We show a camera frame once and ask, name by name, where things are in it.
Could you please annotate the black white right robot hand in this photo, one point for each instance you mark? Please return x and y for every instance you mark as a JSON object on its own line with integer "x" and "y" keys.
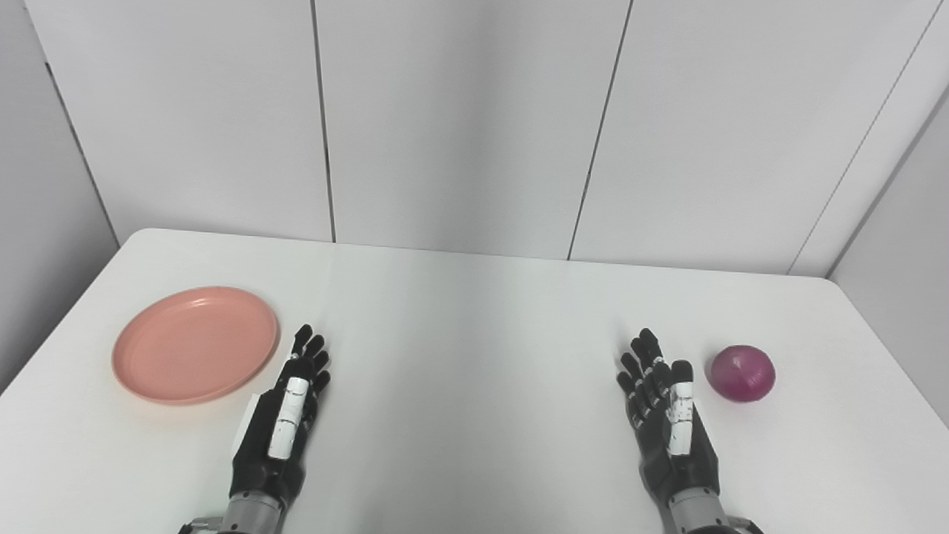
{"x": 686, "y": 463}

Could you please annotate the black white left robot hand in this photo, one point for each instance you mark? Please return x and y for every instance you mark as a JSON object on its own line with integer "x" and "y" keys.
{"x": 270, "y": 460}

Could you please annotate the red onion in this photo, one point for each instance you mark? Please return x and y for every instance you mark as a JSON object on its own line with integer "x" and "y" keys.
{"x": 743, "y": 374}

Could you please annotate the pink round plate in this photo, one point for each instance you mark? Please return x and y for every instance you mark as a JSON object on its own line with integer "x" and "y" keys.
{"x": 194, "y": 345}

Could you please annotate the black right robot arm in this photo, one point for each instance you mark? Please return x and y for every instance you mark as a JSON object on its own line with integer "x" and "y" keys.
{"x": 700, "y": 517}

